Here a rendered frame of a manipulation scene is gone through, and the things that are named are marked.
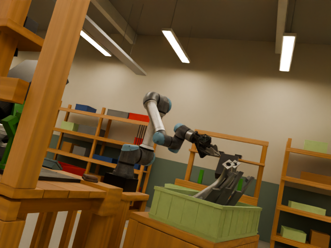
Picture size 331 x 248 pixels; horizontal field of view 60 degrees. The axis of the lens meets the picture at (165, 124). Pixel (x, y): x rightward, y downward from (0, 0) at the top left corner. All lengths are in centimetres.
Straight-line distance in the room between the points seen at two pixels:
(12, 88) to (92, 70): 782
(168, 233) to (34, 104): 88
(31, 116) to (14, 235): 44
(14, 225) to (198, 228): 79
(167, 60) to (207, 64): 115
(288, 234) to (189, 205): 494
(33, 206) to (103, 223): 44
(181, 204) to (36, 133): 78
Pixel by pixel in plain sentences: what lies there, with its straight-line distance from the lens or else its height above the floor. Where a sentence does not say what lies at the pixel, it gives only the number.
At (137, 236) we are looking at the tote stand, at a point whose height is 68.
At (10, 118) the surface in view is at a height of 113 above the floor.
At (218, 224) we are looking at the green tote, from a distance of 142.
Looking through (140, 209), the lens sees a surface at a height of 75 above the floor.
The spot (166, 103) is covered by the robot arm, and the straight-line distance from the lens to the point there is 210.
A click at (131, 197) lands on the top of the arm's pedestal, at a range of 190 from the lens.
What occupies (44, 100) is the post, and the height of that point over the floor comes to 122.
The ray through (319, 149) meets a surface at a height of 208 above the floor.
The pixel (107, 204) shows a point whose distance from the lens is 160.
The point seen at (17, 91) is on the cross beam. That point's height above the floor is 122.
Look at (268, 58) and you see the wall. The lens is 750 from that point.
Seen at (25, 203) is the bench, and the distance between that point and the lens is 133.
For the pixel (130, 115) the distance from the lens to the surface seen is 721.
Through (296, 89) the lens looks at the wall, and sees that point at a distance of 723.
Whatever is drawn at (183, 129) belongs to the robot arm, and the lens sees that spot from 184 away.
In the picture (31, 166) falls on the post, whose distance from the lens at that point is 119.
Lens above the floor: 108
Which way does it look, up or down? 8 degrees up
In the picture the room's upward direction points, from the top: 13 degrees clockwise
